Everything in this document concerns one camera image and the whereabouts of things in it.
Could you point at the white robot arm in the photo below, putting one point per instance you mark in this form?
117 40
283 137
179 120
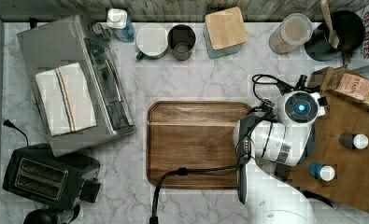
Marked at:
280 136

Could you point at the wooden drawer cabinet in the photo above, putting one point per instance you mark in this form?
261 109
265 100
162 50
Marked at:
343 115

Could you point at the wooden cutting board tray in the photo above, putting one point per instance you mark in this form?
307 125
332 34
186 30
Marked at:
194 135

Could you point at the dark grey cup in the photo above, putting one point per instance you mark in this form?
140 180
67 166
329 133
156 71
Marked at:
181 40

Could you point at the white mug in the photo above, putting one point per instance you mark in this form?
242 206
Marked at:
151 40

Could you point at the canister with wooden lid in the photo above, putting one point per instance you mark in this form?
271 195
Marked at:
225 32

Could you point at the silver toaster oven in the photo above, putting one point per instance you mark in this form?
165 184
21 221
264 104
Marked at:
79 39

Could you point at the clear blue soap bottle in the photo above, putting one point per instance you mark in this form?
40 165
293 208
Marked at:
118 21

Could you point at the striped white dish towel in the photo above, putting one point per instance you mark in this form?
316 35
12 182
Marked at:
66 99

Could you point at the clear jar with oats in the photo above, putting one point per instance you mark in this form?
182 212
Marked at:
294 31

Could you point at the blue shaker white cap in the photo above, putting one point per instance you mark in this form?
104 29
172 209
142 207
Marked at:
321 171

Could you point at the stash tea box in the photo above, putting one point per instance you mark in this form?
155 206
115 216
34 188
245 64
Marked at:
350 84

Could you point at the black two-slot toaster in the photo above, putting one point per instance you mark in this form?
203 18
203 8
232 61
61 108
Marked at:
61 182

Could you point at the wooden spatula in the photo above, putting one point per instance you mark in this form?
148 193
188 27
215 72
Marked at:
333 38

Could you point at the grey shaker white cap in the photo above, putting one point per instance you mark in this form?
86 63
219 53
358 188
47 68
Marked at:
354 140

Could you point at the black round object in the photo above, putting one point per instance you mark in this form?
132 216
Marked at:
52 216

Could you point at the black utensil holder pot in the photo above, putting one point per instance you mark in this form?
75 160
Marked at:
349 29

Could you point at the black drawer handle bar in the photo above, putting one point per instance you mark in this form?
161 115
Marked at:
300 85

